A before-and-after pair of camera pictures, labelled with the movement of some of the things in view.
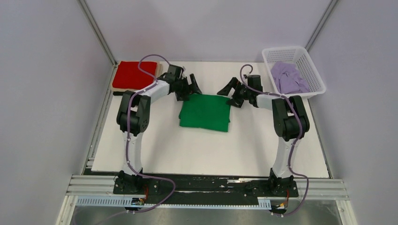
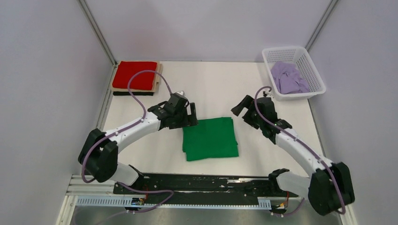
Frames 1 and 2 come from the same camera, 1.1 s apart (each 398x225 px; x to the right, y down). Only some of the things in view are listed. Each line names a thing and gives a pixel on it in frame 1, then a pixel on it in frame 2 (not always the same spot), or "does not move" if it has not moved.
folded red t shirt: [128, 75] does not move
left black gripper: [191, 89] → [191, 119]
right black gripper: [236, 101] → [248, 102]
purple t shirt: [287, 78] does not move
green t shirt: [206, 111] → [210, 138]
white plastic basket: [293, 71] does not move
